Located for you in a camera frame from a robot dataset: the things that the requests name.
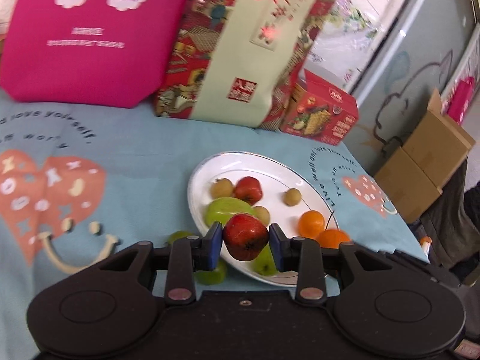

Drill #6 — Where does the brown longan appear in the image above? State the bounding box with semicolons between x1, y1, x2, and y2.
252;205;271;225
210;178;235;200
283;188;302;207

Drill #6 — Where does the dark cloth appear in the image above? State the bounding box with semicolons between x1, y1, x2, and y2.
420;157;480;286

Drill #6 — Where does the red wax apple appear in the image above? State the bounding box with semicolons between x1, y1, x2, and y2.
223;214;269;261
233;176;263;206

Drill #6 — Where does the pink tote bag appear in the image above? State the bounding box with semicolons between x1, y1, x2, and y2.
0;0;199;107

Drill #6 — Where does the red and green gift box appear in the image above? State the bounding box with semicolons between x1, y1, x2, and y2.
152;0;338;132

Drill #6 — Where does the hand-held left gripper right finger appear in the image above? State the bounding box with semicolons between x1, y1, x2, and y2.
269;223;394;305

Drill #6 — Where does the large orange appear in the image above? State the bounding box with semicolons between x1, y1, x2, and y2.
317;229;351;250

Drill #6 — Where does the tall cardboard box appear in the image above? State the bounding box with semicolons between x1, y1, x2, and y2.
403;88;476;188

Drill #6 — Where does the white plate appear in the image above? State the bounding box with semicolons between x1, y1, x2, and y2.
187;152;340;287

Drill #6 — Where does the green apple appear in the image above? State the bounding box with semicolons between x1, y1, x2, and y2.
251;245;278;276

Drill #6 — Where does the small pink bag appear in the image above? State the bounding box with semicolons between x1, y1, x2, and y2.
446;77;475;124

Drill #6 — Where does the grey panel with cloud drawing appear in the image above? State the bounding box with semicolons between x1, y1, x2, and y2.
352;0;480;162

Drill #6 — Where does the low cardboard box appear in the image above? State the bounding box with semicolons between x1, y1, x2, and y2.
375;146;443;224

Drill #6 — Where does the white floral bag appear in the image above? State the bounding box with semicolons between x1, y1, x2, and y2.
300;0;379;94

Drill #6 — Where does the red cracker box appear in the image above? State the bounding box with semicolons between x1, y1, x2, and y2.
279;69;359;146

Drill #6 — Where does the green mango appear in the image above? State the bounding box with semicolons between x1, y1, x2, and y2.
204;197;259;229

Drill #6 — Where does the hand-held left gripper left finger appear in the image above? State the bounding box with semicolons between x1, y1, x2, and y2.
99;222;224;305

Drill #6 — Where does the small green tomato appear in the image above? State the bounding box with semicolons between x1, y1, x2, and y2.
194;259;227;286
167;230;194;247

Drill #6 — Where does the blue printed tablecloth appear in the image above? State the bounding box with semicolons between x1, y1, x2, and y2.
0;90;430;346

